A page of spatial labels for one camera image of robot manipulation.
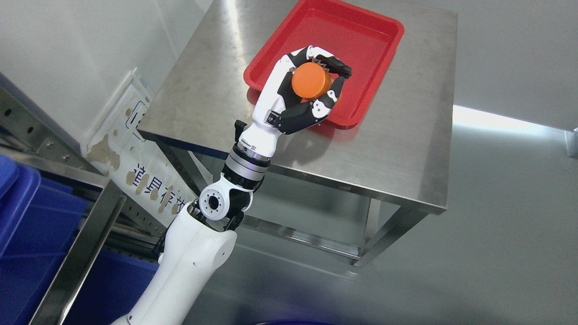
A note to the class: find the large blue bin left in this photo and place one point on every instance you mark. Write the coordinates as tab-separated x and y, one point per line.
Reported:
38	220

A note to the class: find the steel shelf front rail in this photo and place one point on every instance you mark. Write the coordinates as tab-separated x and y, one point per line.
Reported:
33	139

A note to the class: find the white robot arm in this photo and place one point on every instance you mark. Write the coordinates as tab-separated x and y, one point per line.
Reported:
202	236

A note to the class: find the stainless steel table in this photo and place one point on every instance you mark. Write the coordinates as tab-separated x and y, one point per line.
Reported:
397	156

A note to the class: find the orange cylindrical capacitor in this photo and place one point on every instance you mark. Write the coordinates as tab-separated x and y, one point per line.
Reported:
310	81

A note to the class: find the worn white label sign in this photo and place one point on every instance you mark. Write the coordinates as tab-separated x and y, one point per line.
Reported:
136	165

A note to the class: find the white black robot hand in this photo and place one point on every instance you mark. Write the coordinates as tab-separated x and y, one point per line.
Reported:
277	111

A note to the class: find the red plastic tray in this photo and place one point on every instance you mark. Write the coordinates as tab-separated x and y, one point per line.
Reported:
364	40

